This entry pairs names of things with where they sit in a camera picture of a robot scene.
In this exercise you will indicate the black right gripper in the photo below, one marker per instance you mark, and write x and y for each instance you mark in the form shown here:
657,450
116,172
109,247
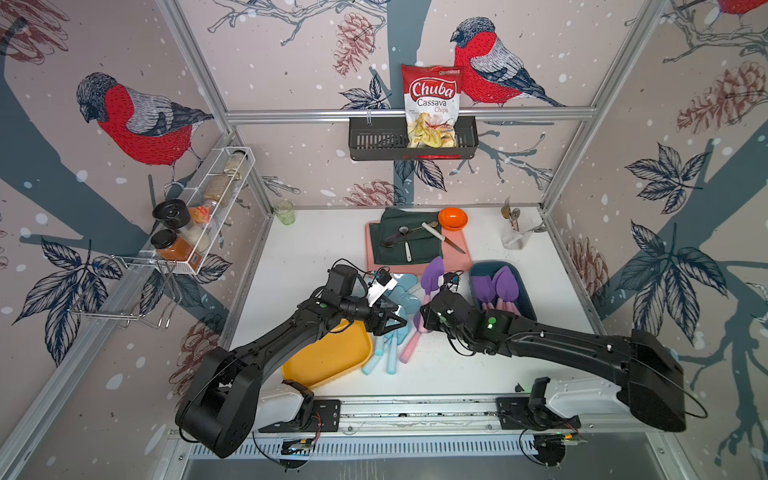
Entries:
428,316

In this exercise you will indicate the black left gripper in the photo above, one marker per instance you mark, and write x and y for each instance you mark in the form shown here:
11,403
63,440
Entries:
378,326

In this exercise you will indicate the purple shovel pink handle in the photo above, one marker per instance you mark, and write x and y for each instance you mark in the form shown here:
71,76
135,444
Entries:
430,282
484,291
407,353
507,290

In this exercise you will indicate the yellow plastic tray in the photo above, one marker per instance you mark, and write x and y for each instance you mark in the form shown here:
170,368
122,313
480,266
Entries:
346,348

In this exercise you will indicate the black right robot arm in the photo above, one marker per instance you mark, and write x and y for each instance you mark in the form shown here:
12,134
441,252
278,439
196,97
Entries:
650,380

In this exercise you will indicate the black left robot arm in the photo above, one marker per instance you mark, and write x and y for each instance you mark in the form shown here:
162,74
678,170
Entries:
219,408

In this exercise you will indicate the teal storage box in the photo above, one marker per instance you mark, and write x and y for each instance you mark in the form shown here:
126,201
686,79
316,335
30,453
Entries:
490,268

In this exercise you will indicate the pink cutting board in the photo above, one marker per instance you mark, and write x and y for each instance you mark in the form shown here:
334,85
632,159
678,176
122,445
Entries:
453,260

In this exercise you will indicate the dark green cloth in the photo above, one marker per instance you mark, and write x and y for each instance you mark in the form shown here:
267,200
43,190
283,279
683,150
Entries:
423,251

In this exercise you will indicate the dark metal spoon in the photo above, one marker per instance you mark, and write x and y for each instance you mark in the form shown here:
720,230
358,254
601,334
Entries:
415,234

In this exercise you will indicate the orange bowl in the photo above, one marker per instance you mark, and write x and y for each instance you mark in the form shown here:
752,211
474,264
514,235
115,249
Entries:
453,219

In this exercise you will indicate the clear cup with utensils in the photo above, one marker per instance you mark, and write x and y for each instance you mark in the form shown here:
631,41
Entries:
521,225

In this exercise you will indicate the small green glass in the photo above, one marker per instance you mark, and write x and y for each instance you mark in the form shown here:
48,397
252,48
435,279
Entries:
284,211

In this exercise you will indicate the Chuba cassava chips bag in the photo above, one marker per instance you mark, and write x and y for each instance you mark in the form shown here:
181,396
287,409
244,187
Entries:
431,105

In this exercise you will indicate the orange spice jar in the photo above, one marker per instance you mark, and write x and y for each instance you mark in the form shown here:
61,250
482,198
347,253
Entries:
171,246

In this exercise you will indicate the black lid spice jar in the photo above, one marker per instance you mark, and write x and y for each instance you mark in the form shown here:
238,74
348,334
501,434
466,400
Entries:
174,214

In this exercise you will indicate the light blue shovel white handle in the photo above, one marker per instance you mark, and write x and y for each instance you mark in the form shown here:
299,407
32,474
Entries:
403,293

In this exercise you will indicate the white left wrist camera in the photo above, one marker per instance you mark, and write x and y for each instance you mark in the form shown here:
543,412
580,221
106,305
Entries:
382,282

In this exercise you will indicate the white handled small spoon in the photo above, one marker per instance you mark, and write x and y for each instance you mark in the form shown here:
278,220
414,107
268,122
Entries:
404,230

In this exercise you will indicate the white handled knife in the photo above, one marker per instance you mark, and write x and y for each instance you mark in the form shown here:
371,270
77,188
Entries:
433,231

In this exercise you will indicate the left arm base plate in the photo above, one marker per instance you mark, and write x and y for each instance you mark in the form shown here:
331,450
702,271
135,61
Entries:
316,416

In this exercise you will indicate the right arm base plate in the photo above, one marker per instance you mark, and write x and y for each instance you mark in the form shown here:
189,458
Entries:
530,411

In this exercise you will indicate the black wire basket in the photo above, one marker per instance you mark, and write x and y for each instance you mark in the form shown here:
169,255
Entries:
385,138

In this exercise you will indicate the white wire spice rack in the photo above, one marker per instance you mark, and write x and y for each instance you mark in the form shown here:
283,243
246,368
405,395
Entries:
209,203

